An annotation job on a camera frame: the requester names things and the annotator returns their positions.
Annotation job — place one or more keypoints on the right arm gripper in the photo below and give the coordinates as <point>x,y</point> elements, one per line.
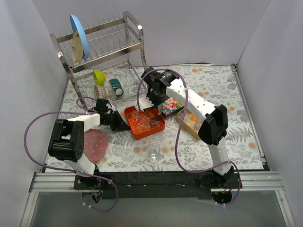
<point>155,100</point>

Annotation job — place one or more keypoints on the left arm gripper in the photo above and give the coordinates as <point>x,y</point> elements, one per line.
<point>116,120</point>

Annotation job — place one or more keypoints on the orange lollipop tray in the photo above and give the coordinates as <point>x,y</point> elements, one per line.
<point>144,124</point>

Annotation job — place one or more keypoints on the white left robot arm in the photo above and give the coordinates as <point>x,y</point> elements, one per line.
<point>67,139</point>

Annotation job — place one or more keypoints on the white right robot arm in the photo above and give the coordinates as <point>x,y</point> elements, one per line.
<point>214,119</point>

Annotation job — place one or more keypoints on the dark tin of star candies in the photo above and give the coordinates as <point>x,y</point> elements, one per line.
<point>171,107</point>

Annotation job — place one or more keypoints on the gold tin of flat candies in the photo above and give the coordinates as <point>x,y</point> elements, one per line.
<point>191,124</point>

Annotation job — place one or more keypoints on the floral table mat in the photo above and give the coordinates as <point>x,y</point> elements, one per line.
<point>215,84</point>

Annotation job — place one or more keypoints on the pink dotted plate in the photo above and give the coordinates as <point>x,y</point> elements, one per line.
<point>95,144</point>

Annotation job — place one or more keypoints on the patterned beige cup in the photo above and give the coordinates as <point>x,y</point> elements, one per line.
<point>101,92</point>

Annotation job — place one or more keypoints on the teal patterned cup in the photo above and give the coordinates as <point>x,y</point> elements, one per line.
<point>117,87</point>

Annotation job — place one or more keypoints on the clear drinking glass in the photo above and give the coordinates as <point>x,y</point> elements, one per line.
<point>153,151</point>

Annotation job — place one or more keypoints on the green bowl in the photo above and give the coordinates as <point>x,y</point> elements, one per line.
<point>99,77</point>

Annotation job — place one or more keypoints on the metal dish rack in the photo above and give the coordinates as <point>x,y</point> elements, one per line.
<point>110,46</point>

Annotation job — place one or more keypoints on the beige plate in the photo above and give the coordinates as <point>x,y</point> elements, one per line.
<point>77,48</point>

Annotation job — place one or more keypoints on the blue plate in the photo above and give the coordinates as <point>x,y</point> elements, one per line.
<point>77,26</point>

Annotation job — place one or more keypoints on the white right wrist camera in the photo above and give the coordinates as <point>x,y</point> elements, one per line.
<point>142,103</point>

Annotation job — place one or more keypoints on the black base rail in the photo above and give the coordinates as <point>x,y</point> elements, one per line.
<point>163,184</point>

